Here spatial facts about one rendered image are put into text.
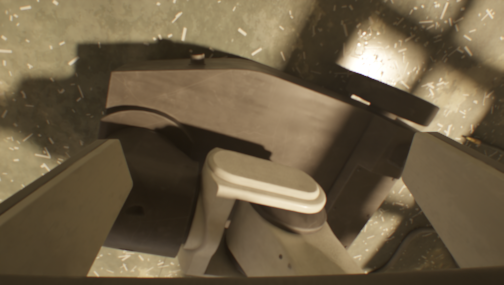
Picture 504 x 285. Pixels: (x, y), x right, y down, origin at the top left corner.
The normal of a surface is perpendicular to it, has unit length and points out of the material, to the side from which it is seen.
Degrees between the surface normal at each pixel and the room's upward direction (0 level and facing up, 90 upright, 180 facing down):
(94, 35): 0
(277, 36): 0
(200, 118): 0
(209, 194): 58
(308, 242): 90
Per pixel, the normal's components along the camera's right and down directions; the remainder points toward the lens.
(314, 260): 0.35, -0.86
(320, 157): 0.14, 0.44
